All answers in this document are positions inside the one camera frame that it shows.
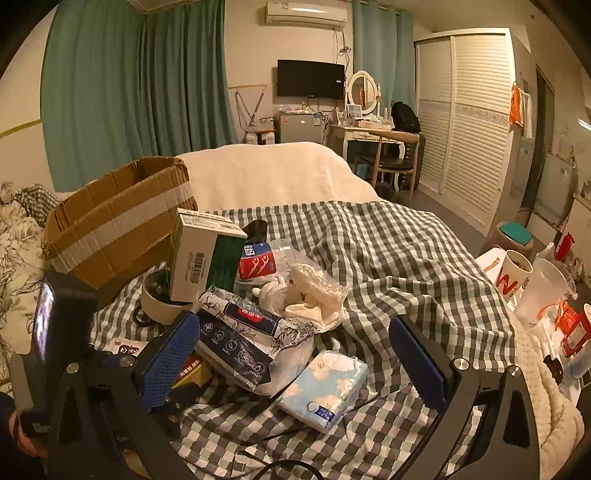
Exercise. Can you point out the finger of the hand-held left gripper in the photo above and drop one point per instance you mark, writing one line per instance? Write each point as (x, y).
(180, 399)

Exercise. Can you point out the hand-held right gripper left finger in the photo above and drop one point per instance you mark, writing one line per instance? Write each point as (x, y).
(170, 364)

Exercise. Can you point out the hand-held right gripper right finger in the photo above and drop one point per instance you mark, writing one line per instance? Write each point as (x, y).
(415, 364)

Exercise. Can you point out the blue floral tissue pack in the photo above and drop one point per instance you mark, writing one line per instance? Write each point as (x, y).
(325, 390)

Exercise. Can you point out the brown cardboard box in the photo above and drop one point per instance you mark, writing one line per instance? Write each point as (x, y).
(115, 217)

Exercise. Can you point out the person's left hand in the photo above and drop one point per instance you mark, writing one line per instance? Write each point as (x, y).
(30, 450)

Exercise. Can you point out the red yellow small box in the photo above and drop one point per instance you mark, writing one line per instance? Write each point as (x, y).
(191, 371)

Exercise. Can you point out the black white label card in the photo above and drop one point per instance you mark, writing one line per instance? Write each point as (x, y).
(122, 347)

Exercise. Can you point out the white bowl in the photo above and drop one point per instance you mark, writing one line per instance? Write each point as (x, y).
(159, 307)

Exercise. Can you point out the dark blue wipes packet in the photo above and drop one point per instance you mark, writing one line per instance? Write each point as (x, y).
(231, 350)

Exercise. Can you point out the grey checkered blanket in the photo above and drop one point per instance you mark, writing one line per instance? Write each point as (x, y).
(392, 258)

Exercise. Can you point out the green white carton box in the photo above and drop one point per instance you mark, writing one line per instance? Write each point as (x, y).
(203, 258)

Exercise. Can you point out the floral wet wipes packet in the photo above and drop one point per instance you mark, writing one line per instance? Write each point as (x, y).
(277, 323)

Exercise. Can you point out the cream lace cloth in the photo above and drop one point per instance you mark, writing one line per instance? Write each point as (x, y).
(314, 295)

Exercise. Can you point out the white animal figurine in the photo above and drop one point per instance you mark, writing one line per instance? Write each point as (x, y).
(274, 295)

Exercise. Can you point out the red print paper cup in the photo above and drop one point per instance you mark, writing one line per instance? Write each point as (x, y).
(510, 279)

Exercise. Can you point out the red label floss pick jar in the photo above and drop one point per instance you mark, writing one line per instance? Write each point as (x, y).
(256, 265)

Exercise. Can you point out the white fluffy blanket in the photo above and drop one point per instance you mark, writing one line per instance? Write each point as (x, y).
(549, 406)

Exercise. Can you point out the bin with teal lid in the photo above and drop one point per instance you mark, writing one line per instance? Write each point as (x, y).
(512, 235)

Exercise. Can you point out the red sauce bottle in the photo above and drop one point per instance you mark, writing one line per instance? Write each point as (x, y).
(576, 332)

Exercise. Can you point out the small red bottle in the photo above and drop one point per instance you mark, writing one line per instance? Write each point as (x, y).
(564, 245)

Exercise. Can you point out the wooden chair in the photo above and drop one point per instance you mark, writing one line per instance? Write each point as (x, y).
(392, 159)

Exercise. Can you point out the cream fleece blanket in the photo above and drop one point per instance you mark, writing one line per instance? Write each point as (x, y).
(277, 175)

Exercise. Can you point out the white appliance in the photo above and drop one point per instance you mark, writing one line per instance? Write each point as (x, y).
(556, 189)

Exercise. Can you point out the white vanity desk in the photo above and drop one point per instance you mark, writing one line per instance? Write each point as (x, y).
(355, 136)

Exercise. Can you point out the white louvered wardrobe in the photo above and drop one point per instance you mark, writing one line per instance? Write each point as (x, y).
(466, 129)

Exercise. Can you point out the wide green curtain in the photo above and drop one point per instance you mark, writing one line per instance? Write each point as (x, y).
(129, 87)

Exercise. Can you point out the black backpack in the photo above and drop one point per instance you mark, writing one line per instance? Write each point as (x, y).
(405, 116)

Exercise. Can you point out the grey mini fridge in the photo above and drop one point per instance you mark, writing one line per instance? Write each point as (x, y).
(299, 128)

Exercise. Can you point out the folding drying rack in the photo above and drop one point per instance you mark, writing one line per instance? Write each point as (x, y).
(249, 110)

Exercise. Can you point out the oval white vanity mirror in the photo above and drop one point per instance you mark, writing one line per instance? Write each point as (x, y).
(363, 92)

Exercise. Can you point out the orange hanging towel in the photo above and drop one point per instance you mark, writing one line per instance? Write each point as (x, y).
(517, 106)

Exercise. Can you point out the narrow green curtain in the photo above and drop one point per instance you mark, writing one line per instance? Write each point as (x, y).
(383, 50)

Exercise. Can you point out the white air conditioner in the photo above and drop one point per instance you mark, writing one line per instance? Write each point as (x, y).
(304, 13)

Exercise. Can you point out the black wall television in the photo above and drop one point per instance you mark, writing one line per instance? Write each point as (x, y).
(310, 78)

